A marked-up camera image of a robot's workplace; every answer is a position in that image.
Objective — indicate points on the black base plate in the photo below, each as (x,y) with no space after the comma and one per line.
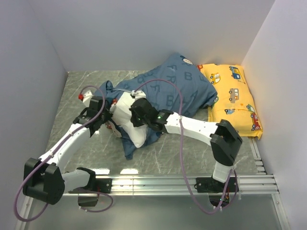
(102,185)
(209,185)

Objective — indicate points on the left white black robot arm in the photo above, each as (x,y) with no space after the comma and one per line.
(45,178)

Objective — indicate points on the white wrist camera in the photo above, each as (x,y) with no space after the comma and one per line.
(85,97)
(137,94)

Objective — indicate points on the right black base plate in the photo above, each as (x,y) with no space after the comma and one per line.
(209,185)

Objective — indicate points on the aluminium mounting rail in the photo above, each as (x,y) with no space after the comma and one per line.
(174,185)

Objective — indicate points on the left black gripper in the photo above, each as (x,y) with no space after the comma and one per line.
(108,115)

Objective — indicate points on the blue cartoon mouse pillowcase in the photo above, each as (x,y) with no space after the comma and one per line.
(176,85)

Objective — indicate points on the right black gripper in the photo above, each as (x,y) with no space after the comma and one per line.
(136,122)

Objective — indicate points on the yellow car print pillow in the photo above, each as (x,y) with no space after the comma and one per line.
(234,101)

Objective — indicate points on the white pillow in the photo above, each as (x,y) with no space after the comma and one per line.
(122,116)

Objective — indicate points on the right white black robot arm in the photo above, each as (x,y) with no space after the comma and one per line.
(221,136)

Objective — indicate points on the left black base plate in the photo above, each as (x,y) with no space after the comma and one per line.
(102,185)

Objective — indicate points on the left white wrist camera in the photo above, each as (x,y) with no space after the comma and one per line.
(85,97)

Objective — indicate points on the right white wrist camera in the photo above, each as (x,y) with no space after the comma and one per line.
(137,94)

